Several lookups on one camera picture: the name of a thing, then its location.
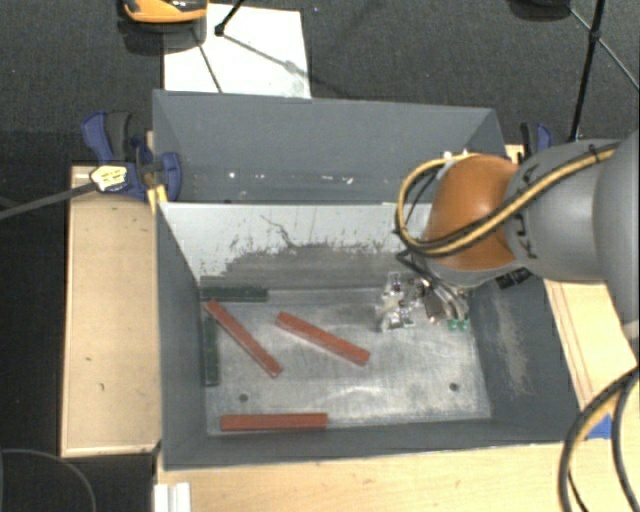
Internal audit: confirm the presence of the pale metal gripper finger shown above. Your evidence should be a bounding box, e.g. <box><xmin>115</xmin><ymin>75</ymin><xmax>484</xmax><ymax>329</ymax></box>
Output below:
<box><xmin>375</xmin><ymin>299</ymin><xmax>418</xmax><ymax>333</ymax></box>
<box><xmin>383</xmin><ymin>272</ymin><xmax>419</xmax><ymax>303</ymax></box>

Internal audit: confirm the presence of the red-brown flat block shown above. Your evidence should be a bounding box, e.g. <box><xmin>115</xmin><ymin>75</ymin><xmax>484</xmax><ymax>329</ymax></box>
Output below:
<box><xmin>274</xmin><ymin>311</ymin><xmax>372</xmax><ymax>368</ymax></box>
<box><xmin>219</xmin><ymin>412</ymin><xmax>330</xmax><ymax>433</ymax></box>
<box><xmin>204</xmin><ymin>299</ymin><xmax>284</xmax><ymax>380</ymax></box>

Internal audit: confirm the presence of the grey metal bin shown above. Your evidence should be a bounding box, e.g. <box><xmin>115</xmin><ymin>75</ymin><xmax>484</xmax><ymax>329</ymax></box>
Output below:
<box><xmin>150</xmin><ymin>88</ymin><xmax>584</xmax><ymax>469</ymax></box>

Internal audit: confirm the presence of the dark green flat block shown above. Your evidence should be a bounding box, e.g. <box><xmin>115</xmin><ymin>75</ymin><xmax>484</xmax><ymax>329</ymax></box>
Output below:
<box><xmin>201</xmin><ymin>315</ymin><xmax>222</xmax><ymax>388</ymax></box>
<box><xmin>199</xmin><ymin>283</ymin><xmax>271</xmax><ymax>304</ymax></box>

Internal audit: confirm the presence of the pale wood flat board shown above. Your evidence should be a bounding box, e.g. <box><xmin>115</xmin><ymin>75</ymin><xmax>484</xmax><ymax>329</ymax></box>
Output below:
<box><xmin>60</xmin><ymin>164</ymin><xmax>162</xmax><ymax>459</ymax></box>

